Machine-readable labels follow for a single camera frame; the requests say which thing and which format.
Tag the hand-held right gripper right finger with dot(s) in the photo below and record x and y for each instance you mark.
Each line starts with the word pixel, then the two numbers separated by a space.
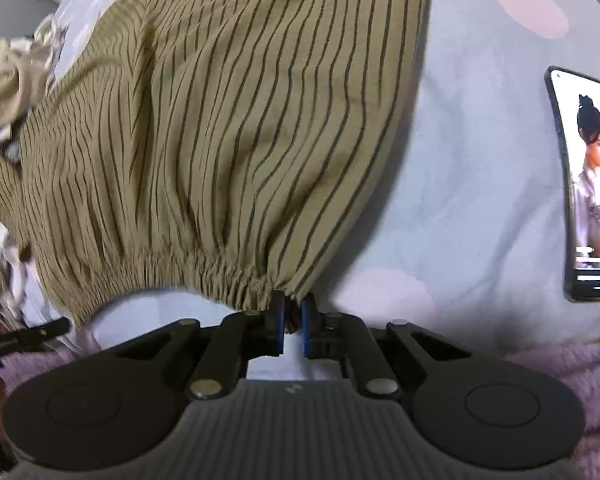
pixel 310 327

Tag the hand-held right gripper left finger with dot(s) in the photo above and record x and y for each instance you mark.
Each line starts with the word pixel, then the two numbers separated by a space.
pixel 278 327

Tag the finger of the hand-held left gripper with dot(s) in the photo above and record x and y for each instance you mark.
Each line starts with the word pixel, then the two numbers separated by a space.
pixel 25 340

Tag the olive striped pants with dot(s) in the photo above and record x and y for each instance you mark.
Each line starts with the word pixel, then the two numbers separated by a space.
pixel 220 140

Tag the grey white patterned cloth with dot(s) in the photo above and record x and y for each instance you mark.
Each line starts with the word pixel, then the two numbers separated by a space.
pixel 5 270

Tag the polka dot bed sheet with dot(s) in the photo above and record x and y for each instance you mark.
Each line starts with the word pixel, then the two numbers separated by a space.
pixel 470 200

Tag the beige crumpled cloth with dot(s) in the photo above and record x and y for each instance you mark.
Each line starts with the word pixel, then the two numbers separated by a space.
pixel 15 80

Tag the purple fuzzy blanket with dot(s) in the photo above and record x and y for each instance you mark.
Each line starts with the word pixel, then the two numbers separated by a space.
pixel 597 385

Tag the black smartphone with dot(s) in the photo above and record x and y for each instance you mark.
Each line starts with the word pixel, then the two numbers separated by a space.
pixel 592 185

